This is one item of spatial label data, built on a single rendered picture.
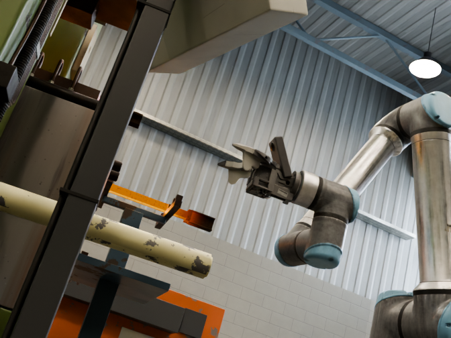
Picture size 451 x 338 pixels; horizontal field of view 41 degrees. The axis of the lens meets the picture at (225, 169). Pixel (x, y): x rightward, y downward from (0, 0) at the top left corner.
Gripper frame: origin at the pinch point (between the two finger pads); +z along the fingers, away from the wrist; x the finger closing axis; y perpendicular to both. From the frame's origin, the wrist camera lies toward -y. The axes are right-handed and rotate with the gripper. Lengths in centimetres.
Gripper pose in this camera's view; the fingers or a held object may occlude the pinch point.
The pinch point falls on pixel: (225, 151)
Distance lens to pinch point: 154.3
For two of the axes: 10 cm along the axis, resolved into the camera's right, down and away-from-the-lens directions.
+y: -2.7, 8.9, -3.7
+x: -2.5, 3.1, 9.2
